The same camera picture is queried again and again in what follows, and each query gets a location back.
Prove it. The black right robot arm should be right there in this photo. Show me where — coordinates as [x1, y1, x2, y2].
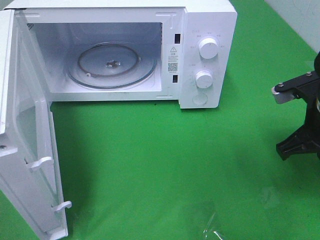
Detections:
[271, 55, 320, 161]

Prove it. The white dial knob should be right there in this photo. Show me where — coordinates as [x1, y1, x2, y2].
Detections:
[195, 70, 214, 89]
[198, 37, 219, 60]

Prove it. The round door release button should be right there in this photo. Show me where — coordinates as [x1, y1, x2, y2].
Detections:
[192, 93, 208, 106]

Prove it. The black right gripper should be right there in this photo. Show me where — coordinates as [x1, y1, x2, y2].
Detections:
[276, 96, 320, 161]

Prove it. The lower white dial knob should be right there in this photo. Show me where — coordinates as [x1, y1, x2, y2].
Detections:
[195, 70, 214, 89]

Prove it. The white microwave door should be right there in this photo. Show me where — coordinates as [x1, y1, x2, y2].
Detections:
[0, 9, 72, 240]

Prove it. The glass microwave turntable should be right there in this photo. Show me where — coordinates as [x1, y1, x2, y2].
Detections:
[67, 42, 161, 90]

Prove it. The upper white dial knob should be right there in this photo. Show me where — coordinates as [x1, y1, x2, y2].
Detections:
[198, 37, 219, 60]

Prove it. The white microwave oven body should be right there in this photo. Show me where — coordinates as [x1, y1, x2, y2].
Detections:
[0, 0, 237, 109]

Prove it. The green table mat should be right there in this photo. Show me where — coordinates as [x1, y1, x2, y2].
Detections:
[0, 0, 320, 240]

